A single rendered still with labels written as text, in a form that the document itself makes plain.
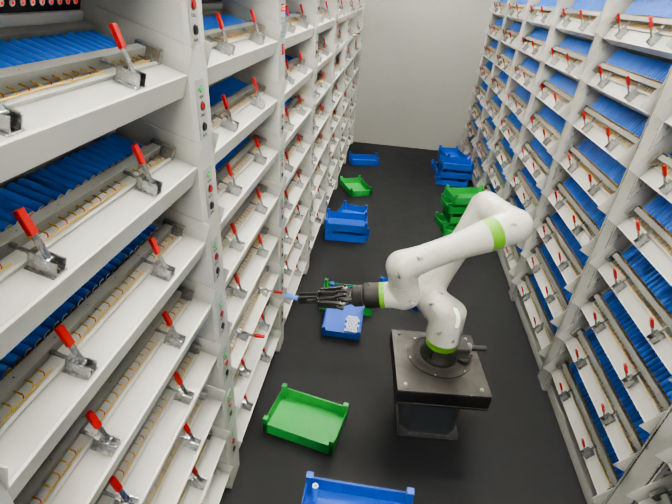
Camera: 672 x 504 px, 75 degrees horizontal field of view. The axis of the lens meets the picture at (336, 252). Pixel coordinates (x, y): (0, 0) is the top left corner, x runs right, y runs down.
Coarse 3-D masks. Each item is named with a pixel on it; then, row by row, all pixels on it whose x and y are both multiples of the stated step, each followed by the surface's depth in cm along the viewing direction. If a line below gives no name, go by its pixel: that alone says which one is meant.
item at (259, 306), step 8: (272, 264) 189; (272, 272) 191; (264, 280) 185; (272, 280) 187; (272, 288) 183; (256, 296) 175; (264, 296) 177; (256, 304) 171; (264, 304) 173; (248, 312) 166; (256, 312) 168; (248, 320) 163; (256, 320) 165; (240, 328) 158; (248, 328) 160; (232, 344) 151; (240, 344) 152; (232, 352) 148; (240, 352) 150; (232, 360) 146; (240, 360) 147; (232, 368) 138
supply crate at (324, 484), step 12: (312, 480) 121; (324, 480) 123; (336, 480) 123; (324, 492) 125; (336, 492) 125; (348, 492) 124; (360, 492) 124; (372, 492) 123; (384, 492) 122; (396, 492) 121; (408, 492) 119
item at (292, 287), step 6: (300, 258) 270; (306, 258) 269; (300, 264) 266; (294, 270) 256; (300, 270) 261; (294, 276) 255; (300, 276) 257; (294, 282) 250; (288, 288) 244; (294, 288) 246; (294, 294) 242; (288, 300) 232; (288, 306) 232; (288, 312) 228
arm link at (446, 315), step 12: (432, 300) 163; (444, 300) 161; (456, 300) 163; (432, 312) 160; (444, 312) 157; (456, 312) 157; (432, 324) 161; (444, 324) 157; (456, 324) 157; (432, 336) 163; (444, 336) 160; (456, 336) 160; (432, 348) 165; (444, 348) 162; (456, 348) 167
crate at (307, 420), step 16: (288, 400) 191; (304, 400) 190; (320, 400) 187; (272, 416) 183; (288, 416) 184; (304, 416) 184; (320, 416) 185; (336, 416) 185; (272, 432) 175; (288, 432) 172; (304, 432) 178; (320, 432) 178; (336, 432) 179; (320, 448) 170
